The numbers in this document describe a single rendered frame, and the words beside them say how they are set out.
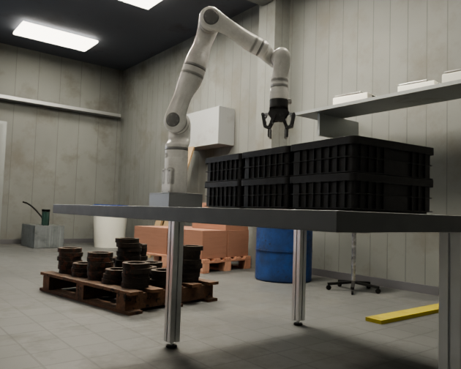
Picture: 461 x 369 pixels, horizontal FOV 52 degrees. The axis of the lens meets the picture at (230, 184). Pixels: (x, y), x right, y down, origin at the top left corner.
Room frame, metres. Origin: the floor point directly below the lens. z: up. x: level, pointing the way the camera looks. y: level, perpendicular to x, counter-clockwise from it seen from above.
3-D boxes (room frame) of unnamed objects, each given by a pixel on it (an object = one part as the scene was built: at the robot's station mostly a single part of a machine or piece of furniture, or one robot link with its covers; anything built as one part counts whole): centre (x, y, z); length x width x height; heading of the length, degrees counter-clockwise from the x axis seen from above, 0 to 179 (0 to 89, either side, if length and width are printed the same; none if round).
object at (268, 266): (5.00, -0.59, 0.47); 0.61 x 0.61 x 0.93
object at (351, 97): (4.40, -1.19, 1.78); 0.40 x 0.38 x 0.10; 38
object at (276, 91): (1.87, -0.19, 1.17); 0.11 x 0.09 x 0.06; 168
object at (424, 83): (3.89, -1.59, 1.77); 0.34 x 0.32 x 0.09; 38
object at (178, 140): (1.86, 0.22, 1.00); 0.09 x 0.09 x 0.17; 78
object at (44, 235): (8.06, 3.26, 0.38); 0.77 x 0.62 x 0.76; 38
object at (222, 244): (5.98, 0.48, 0.40); 1.42 x 1.08 x 0.80; 38
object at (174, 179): (1.86, 0.22, 0.84); 0.09 x 0.09 x 0.17; 42
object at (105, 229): (8.45, 2.13, 0.38); 0.64 x 0.62 x 0.75; 128
